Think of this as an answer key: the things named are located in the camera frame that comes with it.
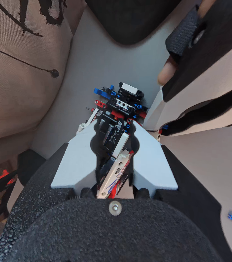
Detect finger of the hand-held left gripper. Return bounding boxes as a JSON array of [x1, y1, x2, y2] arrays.
[[161, 96, 232, 137], [144, 47, 232, 131]]

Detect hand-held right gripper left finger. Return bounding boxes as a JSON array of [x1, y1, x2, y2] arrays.
[[51, 120, 99, 195]]

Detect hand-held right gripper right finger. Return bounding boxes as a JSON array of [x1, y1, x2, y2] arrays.
[[131, 121, 179, 197]]

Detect white brick beam assembly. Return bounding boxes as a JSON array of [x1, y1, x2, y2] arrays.
[[156, 124, 169, 142]]

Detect toy brick car model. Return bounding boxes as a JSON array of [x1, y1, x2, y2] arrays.
[[76, 82, 150, 199]]

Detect grey desk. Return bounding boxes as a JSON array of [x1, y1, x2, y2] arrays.
[[6, 0, 232, 262]]

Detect person's left hand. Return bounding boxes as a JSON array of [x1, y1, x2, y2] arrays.
[[157, 0, 213, 86]]

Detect person's beige printed top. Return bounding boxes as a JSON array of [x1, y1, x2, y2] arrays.
[[0, 0, 87, 170]]

